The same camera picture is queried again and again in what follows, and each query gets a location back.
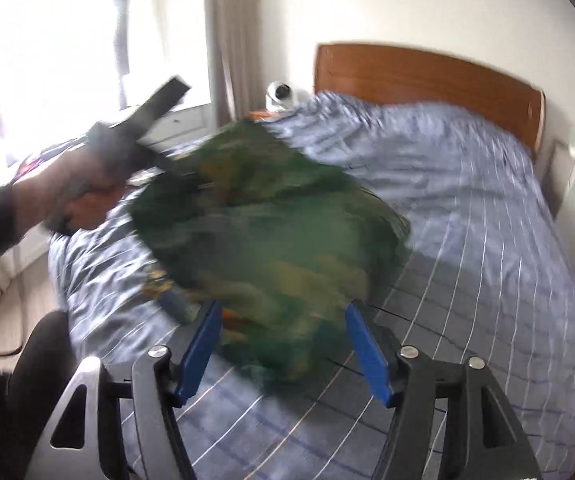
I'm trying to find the green patterned padded jacket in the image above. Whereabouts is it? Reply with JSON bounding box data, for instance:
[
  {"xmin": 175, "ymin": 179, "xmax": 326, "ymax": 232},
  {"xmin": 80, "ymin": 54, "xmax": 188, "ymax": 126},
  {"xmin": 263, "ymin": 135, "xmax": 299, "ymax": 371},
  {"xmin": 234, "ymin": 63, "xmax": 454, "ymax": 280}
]
[{"xmin": 130, "ymin": 120, "xmax": 410, "ymax": 386}]

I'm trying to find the person's left hand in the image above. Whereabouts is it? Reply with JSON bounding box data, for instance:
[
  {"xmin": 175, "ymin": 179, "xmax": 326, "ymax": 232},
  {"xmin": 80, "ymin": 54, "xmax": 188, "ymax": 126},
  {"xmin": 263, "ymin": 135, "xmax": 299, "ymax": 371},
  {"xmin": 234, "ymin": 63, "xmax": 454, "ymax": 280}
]
[{"xmin": 12, "ymin": 146, "xmax": 127, "ymax": 236}]

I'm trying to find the blue plaid bed duvet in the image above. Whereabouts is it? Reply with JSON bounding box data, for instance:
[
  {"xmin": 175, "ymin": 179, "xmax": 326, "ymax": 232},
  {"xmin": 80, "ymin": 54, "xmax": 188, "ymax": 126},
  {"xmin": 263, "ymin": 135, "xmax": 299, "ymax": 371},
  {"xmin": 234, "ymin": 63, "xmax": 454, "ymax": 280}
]
[{"xmin": 46, "ymin": 90, "xmax": 575, "ymax": 480}]

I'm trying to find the beige window curtain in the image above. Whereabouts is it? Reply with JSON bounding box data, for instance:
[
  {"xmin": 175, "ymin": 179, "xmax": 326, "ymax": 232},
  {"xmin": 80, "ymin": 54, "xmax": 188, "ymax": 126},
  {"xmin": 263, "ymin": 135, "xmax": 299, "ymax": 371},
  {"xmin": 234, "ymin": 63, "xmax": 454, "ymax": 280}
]
[{"xmin": 206, "ymin": 0, "xmax": 265, "ymax": 126}]

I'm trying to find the small white desk fan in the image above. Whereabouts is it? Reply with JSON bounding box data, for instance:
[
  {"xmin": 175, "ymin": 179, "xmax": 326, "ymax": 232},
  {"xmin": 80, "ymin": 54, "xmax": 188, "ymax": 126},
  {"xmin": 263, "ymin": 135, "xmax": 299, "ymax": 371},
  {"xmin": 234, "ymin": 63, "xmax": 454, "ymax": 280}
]
[{"xmin": 265, "ymin": 80, "xmax": 310, "ymax": 114}]

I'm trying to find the white window drawer cabinet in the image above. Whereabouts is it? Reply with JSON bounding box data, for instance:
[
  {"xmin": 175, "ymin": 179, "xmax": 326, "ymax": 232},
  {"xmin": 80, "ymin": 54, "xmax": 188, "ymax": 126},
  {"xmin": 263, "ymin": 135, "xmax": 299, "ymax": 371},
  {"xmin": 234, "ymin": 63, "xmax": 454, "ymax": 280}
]
[{"xmin": 0, "ymin": 102, "xmax": 216, "ymax": 356}]

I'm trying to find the brown wooden headboard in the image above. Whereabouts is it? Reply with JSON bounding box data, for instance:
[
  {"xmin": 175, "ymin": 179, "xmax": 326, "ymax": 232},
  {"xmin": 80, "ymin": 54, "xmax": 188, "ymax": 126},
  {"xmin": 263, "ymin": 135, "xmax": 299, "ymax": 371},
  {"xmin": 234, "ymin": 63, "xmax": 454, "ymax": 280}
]
[{"xmin": 313, "ymin": 44, "xmax": 545, "ymax": 157}]

